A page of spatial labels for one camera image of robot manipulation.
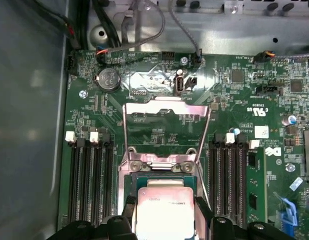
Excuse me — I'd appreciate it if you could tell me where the silver drive cage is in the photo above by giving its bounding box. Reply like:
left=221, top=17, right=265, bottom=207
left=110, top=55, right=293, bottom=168
left=223, top=0, right=309, bottom=17

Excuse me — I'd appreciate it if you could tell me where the silver CPU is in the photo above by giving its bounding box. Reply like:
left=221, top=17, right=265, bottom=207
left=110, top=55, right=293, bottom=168
left=131, top=174, right=197, bottom=240

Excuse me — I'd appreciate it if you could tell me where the internal USB port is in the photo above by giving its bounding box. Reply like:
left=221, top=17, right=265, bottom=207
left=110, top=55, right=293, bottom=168
left=174, top=74, right=187, bottom=96

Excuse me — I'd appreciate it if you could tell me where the grey sleeved cable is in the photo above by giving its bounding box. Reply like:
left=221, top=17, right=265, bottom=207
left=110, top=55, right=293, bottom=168
left=168, top=0, right=203, bottom=64
left=104, top=0, right=167, bottom=55

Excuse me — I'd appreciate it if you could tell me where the CPU socket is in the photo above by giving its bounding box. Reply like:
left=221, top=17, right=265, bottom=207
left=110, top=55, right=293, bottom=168
left=120, top=146, right=208, bottom=240

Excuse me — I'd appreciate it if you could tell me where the green motherboard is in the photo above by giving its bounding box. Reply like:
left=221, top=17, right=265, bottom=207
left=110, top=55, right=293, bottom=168
left=58, top=48, right=309, bottom=240

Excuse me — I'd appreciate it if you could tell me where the black cable bundle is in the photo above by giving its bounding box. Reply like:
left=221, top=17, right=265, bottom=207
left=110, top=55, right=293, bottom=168
left=39, top=0, right=120, bottom=51

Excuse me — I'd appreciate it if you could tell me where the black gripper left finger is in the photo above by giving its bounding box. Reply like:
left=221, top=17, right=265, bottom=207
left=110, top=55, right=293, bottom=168
left=47, top=195, right=137, bottom=240

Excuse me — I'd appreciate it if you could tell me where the blue expansion slot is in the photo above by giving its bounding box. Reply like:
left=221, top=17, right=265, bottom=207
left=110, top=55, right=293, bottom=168
left=279, top=197, right=299, bottom=240

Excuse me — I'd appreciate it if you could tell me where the black PC case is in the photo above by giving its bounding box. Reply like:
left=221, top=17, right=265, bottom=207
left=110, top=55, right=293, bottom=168
left=0, top=0, right=309, bottom=240

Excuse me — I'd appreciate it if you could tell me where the green RAM stick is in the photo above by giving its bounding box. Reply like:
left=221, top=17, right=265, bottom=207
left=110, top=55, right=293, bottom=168
left=246, top=146, right=268, bottom=227

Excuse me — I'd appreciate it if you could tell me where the metal socket cover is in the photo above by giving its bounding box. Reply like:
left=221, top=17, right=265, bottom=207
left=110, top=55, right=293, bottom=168
left=121, top=96, right=212, bottom=173

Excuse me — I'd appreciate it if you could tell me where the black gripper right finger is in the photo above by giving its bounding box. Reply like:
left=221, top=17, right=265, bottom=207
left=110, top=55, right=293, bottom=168
left=193, top=196, right=292, bottom=240

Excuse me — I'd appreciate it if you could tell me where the white-clip RAM slot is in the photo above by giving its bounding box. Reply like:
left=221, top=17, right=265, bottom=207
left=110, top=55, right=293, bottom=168
left=89, top=131, right=105, bottom=221
left=246, top=139, right=268, bottom=228
left=65, top=131, right=82, bottom=226
left=220, top=132, right=236, bottom=223

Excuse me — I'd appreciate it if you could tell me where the wire locking lever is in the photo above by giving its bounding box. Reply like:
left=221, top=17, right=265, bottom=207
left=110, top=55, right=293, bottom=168
left=194, top=157, right=214, bottom=213

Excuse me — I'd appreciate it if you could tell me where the round coin battery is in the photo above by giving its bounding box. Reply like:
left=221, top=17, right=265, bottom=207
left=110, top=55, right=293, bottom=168
left=93, top=67, right=122, bottom=94

